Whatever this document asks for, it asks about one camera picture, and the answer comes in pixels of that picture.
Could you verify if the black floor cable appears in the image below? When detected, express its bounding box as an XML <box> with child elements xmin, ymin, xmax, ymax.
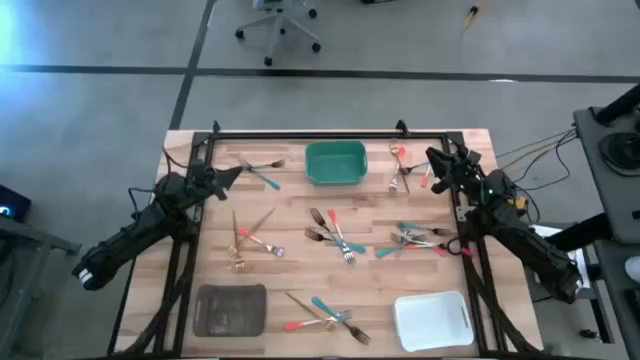
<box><xmin>494</xmin><ymin>127</ymin><xmax>579</xmax><ymax>194</ymax></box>

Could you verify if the black aluminium table frame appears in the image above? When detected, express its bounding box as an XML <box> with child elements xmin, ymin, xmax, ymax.
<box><xmin>107</xmin><ymin>119</ymin><xmax>544</xmax><ymax>359</ymax></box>

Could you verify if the teal green plastic bin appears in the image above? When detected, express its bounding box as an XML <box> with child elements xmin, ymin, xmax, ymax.
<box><xmin>304</xmin><ymin>140</ymin><xmax>369</xmax><ymax>187</ymax></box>

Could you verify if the white plastic bin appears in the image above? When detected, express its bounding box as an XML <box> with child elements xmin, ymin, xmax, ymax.
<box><xmin>393</xmin><ymin>290</ymin><xmax>475</xmax><ymax>353</ymax></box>

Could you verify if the yellow-handled floor tool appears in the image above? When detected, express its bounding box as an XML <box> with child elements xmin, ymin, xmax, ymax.
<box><xmin>462</xmin><ymin>2</ymin><xmax>483</xmax><ymax>31</ymax></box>

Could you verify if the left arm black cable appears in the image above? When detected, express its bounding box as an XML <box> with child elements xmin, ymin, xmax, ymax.
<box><xmin>162</xmin><ymin>146</ymin><xmax>194</xmax><ymax>174</ymax></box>

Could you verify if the grey office chair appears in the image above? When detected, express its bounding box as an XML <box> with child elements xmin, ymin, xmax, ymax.
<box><xmin>234</xmin><ymin>0</ymin><xmax>323</xmax><ymax>68</ymax></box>

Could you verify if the black diagonal stand beam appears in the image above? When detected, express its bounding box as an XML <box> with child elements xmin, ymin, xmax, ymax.
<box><xmin>544</xmin><ymin>212</ymin><xmax>615</xmax><ymax>251</ymax></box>

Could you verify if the black device with blue light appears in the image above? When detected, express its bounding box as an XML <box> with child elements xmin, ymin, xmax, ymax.
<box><xmin>0</xmin><ymin>183</ymin><xmax>33</xmax><ymax>224</ymax></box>

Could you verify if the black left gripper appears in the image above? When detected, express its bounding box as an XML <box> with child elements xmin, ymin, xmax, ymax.
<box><xmin>185</xmin><ymin>160</ymin><xmax>245</xmax><ymax>202</ymax></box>

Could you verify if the black coiled cable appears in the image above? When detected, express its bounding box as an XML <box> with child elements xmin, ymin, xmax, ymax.
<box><xmin>598</xmin><ymin>130</ymin><xmax>640</xmax><ymax>177</ymax></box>

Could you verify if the grey equipment cart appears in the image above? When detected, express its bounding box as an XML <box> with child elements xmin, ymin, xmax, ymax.
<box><xmin>572</xmin><ymin>82</ymin><xmax>640</xmax><ymax>246</ymax></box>

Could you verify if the grey side stand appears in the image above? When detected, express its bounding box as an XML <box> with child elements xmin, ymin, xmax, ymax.
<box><xmin>0</xmin><ymin>214</ymin><xmax>83</xmax><ymax>359</ymax></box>

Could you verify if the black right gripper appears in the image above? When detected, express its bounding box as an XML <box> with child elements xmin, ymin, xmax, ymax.
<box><xmin>425</xmin><ymin>146</ymin><xmax>484</xmax><ymax>195</ymax></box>

